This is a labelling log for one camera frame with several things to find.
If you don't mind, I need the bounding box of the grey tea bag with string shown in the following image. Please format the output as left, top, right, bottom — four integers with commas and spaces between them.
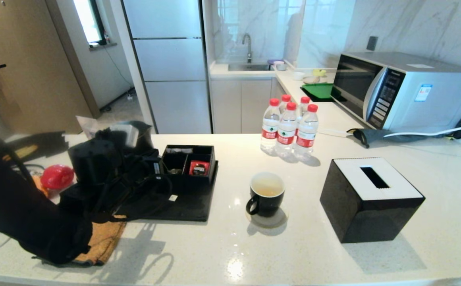
168, 168, 183, 201

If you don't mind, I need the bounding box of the red sachet packet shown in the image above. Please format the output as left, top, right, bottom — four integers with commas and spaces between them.
189, 161, 210, 176

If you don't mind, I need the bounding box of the black serving tray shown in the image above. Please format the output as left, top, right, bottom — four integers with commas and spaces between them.
115, 161, 219, 222

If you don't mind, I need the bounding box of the black compartment box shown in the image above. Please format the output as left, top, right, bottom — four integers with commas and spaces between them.
161, 145, 217, 185

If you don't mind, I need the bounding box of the clear sign card stand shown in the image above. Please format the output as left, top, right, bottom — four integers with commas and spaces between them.
75, 115, 104, 137

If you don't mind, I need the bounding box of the orange-brown folded cloth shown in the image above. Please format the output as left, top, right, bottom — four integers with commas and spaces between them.
73, 220, 127, 266

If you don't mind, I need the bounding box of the red ball toy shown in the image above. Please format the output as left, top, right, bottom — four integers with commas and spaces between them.
41, 165, 75, 190

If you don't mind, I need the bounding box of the white kitchen cabinet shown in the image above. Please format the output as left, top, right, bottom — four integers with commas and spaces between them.
210, 77, 288, 135

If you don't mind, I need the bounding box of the black flat case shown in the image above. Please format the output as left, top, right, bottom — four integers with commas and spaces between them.
4, 132, 69, 161

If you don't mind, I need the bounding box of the silver refrigerator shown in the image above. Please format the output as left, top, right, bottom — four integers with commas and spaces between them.
121, 0, 214, 135

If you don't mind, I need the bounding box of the black mug white inside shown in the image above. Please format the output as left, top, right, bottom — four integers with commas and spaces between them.
246, 172, 286, 217

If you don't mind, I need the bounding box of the yellow corn toy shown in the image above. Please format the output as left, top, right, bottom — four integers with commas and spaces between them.
32, 177, 48, 197

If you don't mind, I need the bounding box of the round clear coaster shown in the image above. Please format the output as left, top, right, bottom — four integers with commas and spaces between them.
246, 207, 289, 229

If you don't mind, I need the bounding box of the steel sink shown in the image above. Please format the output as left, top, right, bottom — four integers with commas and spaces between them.
228, 62, 272, 72

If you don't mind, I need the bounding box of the chrome faucet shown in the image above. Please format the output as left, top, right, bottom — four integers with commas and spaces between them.
242, 33, 253, 63

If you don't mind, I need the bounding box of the window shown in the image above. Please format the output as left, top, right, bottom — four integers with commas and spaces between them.
73, 0, 108, 45

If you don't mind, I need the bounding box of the brown wooden door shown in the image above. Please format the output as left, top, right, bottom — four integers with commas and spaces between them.
0, 0, 96, 135

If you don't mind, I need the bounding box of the dark grey cloth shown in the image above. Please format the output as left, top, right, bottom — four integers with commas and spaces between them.
347, 124, 461, 149

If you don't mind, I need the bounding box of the black tissue box white lid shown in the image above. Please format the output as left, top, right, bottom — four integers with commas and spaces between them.
320, 157, 426, 243

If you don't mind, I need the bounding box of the silver microwave oven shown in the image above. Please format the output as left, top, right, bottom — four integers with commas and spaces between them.
331, 51, 461, 133

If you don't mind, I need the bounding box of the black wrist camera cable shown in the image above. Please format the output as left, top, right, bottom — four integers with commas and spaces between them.
91, 175, 174, 223

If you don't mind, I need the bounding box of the white power cable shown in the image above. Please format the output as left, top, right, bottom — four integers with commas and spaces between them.
320, 126, 461, 139

